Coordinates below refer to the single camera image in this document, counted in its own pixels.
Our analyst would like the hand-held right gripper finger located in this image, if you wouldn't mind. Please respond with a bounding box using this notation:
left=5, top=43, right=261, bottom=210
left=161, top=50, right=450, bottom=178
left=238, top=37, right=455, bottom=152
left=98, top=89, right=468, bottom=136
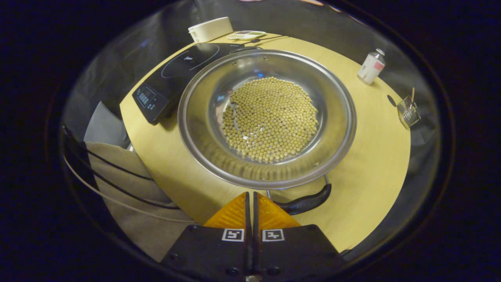
left=252, top=191, right=347, bottom=279
left=160, top=191, right=252, bottom=279

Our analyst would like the pile of yellow soybeans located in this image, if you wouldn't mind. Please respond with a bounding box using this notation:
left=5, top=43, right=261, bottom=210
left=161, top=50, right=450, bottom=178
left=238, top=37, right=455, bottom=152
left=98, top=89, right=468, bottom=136
left=221, top=77, right=319, bottom=164

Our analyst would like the stainless steel pot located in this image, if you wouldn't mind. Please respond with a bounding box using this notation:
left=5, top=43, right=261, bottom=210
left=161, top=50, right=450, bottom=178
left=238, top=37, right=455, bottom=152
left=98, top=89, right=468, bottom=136
left=177, top=45, right=357, bottom=216

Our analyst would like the black induction cooktop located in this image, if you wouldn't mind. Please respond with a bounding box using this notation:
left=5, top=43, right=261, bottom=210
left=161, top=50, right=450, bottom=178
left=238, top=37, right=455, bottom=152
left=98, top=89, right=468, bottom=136
left=132, top=42, right=245, bottom=126

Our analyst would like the small white bottle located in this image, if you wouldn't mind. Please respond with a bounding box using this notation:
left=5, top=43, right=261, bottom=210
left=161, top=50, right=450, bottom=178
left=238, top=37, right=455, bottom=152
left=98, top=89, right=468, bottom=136
left=357, top=48, right=386, bottom=85

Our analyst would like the white divided bean dish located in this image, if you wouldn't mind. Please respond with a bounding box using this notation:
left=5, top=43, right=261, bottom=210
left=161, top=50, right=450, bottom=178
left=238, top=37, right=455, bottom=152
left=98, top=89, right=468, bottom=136
left=227, top=30, right=267, bottom=41

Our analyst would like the white toaster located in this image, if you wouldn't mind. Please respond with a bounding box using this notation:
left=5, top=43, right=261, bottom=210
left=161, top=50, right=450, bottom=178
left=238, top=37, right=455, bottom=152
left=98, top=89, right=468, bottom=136
left=188, top=16, right=234, bottom=43

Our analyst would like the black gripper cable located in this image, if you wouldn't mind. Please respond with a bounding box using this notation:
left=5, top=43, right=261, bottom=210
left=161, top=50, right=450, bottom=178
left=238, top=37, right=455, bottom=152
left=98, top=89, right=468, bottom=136
left=63, top=125, right=154, bottom=181
left=65, top=145, right=181, bottom=210

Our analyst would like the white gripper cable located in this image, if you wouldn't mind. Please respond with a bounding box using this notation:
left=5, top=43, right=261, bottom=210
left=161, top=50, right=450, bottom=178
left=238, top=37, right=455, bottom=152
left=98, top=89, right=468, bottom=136
left=63, top=156, right=196, bottom=224

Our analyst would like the small wire mesh holder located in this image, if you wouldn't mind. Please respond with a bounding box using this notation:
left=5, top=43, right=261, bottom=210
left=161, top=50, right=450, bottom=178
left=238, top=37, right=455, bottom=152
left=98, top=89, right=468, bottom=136
left=397, top=96, right=422, bottom=129

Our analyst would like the black power cable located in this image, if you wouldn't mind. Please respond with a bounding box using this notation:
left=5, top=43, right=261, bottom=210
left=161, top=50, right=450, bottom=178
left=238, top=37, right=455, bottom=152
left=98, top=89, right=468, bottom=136
left=250, top=35, right=290, bottom=43

